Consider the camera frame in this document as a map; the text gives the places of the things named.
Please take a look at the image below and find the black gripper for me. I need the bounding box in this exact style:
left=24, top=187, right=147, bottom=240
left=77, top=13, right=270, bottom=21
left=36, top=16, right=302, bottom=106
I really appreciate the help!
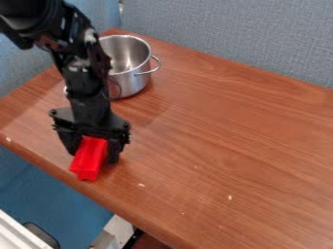
left=48, top=93, right=129, bottom=164

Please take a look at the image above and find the red plastic block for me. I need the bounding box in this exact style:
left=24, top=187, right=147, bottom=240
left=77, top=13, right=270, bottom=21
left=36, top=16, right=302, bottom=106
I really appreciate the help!
left=69, top=136, right=107, bottom=181

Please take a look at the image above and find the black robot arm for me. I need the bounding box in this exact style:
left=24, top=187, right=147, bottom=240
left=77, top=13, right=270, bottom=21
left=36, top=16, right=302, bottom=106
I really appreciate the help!
left=0, top=0, right=129, bottom=163

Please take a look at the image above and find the metal pot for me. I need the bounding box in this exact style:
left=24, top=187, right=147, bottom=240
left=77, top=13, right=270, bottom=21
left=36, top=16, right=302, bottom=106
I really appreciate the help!
left=100, top=35, right=162, bottom=100

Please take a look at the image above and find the white radiator panel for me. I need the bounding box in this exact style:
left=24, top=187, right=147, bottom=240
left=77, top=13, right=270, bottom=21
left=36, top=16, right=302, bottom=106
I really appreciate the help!
left=0, top=209, right=52, bottom=249

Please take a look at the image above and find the white table leg bracket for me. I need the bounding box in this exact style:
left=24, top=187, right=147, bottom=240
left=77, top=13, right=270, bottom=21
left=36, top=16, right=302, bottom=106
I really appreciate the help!
left=88, top=215, right=133, bottom=249

